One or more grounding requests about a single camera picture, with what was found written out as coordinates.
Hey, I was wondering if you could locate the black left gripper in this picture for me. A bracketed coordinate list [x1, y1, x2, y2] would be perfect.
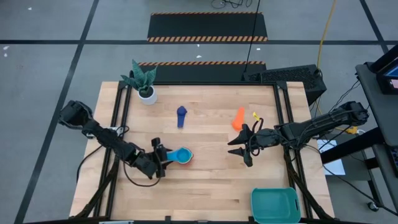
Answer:
[134, 136, 171, 180]

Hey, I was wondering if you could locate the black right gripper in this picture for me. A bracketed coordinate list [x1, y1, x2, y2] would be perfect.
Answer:
[227, 123, 280, 168]

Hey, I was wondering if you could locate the light blue measuring cup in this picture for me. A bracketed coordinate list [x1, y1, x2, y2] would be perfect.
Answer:
[166, 146, 193, 164]

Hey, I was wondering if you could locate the orange measuring cup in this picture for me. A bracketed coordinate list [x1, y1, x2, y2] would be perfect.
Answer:
[231, 107, 246, 131]

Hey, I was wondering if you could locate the navy measuring cup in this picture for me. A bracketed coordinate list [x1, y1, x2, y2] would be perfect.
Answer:
[177, 105, 188, 129]

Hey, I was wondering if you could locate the teal plastic basket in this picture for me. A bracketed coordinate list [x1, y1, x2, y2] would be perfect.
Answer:
[251, 187, 302, 224]

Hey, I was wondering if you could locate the snake plant in white pot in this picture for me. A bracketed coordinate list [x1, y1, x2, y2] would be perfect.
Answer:
[120, 58, 159, 106]

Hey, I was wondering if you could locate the black mesh computer tower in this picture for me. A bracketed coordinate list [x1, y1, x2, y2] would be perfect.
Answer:
[242, 64, 328, 106]

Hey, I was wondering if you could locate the black hazard striped floor mat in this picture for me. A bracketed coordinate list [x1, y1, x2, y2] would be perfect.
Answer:
[146, 11, 269, 43]
[137, 60, 267, 83]

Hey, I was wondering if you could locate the white paper sheet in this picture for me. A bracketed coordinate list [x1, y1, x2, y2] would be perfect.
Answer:
[317, 139, 346, 177]

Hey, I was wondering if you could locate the black side desk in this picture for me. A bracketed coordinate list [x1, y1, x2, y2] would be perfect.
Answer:
[320, 43, 398, 212]

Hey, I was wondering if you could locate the laptop computer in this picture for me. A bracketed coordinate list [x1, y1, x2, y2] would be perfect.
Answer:
[369, 45, 398, 96]

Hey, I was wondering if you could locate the black metal table frame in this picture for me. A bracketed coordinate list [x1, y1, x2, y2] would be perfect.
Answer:
[73, 80, 336, 224]

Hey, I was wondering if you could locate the yellow power cable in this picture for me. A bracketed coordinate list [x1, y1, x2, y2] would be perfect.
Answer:
[313, 0, 358, 135]

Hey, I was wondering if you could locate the black hanging cable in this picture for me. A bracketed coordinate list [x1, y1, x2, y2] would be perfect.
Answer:
[243, 0, 262, 77]

